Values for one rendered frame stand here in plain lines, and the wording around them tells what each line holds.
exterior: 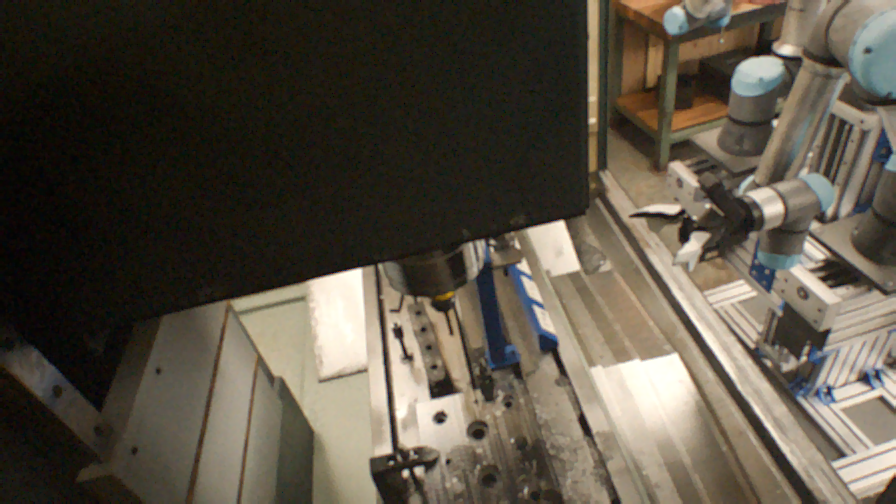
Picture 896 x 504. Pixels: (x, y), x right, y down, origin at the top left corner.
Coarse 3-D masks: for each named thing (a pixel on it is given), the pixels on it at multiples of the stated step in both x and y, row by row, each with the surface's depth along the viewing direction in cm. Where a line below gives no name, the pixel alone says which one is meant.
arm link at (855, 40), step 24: (864, 0) 85; (888, 0) 82; (840, 24) 87; (864, 24) 82; (888, 24) 78; (840, 48) 87; (864, 48) 81; (888, 48) 79; (864, 72) 82; (888, 72) 81; (864, 96) 88; (888, 96) 83; (888, 120) 90
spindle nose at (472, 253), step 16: (480, 240) 80; (416, 256) 75; (432, 256) 75; (448, 256) 76; (464, 256) 77; (480, 256) 81; (384, 272) 81; (400, 272) 77; (416, 272) 76; (432, 272) 76; (448, 272) 77; (464, 272) 79; (400, 288) 80; (416, 288) 79; (432, 288) 78; (448, 288) 79
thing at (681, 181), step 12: (672, 168) 166; (684, 168) 165; (696, 168) 166; (708, 168) 167; (672, 180) 168; (684, 180) 162; (732, 180) 160; (744, 180) 161; (672, 192) 170; (684, 192) 164; (696, 192) 159
